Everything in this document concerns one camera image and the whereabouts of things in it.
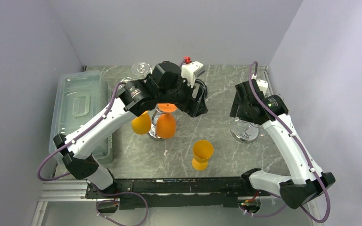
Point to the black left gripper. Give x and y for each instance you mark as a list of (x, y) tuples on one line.
[(193, 108)]

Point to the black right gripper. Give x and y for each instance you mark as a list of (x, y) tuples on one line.
[(236, 110)]

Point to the yellow-orange wine glass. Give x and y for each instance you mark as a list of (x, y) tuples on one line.
[(203, 150)]

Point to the clear wine glass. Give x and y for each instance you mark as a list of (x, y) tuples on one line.
[(124, 81), (141, 69)]

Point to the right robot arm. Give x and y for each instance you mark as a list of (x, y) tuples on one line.
[(306, 176)]

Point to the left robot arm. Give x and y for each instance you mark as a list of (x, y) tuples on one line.
[(168, 83)]

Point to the orange wine glass centre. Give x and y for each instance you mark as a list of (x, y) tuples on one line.
[(166, 123)]

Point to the chrome wine glass rack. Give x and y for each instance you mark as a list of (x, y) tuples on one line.
[(154, 116)]

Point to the yellow wine glass left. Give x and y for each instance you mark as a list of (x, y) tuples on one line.
[(141, 124)]

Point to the clear plastic storage box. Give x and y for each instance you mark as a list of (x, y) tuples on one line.
[(80, 96)]

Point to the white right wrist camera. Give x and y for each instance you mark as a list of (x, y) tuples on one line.
[(262, 84)]

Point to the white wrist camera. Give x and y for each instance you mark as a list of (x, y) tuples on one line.
[(262, 84), (191, 71)]

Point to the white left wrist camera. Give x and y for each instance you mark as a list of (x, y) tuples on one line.
[(191, 71)]

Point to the aluminium frame rails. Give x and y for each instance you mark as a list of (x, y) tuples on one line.
[(138, 156)]

